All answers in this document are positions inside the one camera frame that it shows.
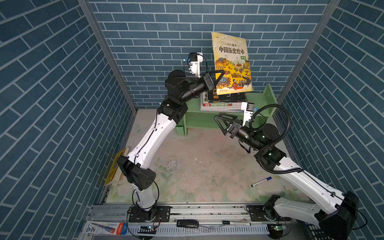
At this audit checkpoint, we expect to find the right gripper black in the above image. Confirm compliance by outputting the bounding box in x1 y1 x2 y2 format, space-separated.
218 112 264 152

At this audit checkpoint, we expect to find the white La Dame book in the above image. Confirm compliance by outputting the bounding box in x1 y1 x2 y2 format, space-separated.
200 106 242 112

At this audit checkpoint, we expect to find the yellow cartoon history book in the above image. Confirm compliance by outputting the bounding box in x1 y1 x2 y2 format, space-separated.
212 32 253 95

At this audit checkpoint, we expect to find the black book yellow title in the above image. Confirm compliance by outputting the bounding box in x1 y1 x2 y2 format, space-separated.
205 90 247 103

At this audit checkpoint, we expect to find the green nature encyclopedia book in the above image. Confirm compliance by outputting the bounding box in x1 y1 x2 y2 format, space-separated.
202 92 242 107

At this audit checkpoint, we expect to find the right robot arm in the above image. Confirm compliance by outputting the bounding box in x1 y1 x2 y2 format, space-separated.
214 113 359 240

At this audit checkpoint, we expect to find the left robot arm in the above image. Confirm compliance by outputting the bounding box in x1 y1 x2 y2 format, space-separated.
117 70 225 212

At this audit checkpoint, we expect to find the green wooden shelf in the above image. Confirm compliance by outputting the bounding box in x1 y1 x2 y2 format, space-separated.
176 84 277 136

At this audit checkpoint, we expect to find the blue white marker pen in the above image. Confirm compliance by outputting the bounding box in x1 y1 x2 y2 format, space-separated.
251 177 272 188

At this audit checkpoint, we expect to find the black remote device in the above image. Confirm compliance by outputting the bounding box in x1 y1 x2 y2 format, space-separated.
177 220 199 229

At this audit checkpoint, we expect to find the red blue pen package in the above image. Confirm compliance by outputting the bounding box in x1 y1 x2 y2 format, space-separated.
82 221 128 236

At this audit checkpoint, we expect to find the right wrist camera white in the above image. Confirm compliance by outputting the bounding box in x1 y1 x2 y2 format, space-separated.
241 102 255 126

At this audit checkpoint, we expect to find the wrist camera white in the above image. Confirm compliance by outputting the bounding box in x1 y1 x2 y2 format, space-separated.
241 102 255 126
183 53 204 78

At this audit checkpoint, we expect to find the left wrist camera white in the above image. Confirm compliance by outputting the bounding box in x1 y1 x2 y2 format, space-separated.
183 53 204 78

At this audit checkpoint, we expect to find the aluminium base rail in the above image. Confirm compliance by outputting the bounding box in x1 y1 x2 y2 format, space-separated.
78 203 331 240

